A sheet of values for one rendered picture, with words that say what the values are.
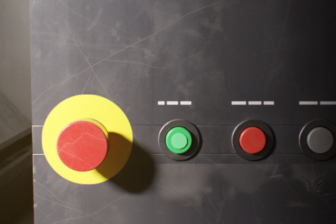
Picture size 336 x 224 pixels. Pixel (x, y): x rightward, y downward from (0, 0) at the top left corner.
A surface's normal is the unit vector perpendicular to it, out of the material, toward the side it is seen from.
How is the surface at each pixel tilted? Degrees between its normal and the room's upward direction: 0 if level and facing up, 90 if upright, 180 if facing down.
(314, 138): 90
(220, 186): 90
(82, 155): 90
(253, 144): 90
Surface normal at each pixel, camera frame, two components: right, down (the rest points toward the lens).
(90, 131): 0.00, 0.10
